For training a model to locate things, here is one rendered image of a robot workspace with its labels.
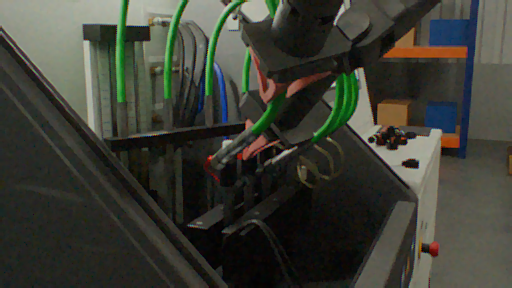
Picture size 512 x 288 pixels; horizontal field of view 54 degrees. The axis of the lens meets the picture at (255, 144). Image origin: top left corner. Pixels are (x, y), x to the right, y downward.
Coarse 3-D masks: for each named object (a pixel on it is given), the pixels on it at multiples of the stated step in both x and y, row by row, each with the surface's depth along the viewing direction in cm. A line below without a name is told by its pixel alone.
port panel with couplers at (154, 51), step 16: (144, 0) 100; (160, 0) 105; (176, 0) 111; (144, 16) 101; (160, 16) 106; (160, 32) 106; (144, 48) 102; (160, 48) 107; (176, 48) 112; (160, 64) 107; (176, 64) 112; (160, 80) 108; (176, 80) 113; (160, 96) 108; (176, 96) 114; (160, 112) 109; (160, 128) 109
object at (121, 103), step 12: (120, 0) 79; (264, 0) 57; (276, 0) 56; (120, 12) 79; (120, 24) 80; (120, 36) 81; (120, 48) 81; (120, 60) 82; (120, 72) 83; (120, 84) 83; (120, 96) 84; (120, 108) 84; (276, 108) 58; (264, 120) 59
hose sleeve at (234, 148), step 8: (248, 128) 61; (240, 136) 62; (248, 136) 61; (256, 136) 61; (232, 144) 64; (240, 144) 63; (248, 144) 62; (224, 152) 65; (232, 152) 64; (240, 152) 64; (224, 160) 66
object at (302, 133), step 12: (252, 96) 70; (264, 108) 70; (288, 108) 67; (300, 108) 67; (276, 120) 68; (288, 120) 68; (300, 120) 69; (276, 132) 68; (288, 132) 69; (300, 132) 70; (288, 144) 67
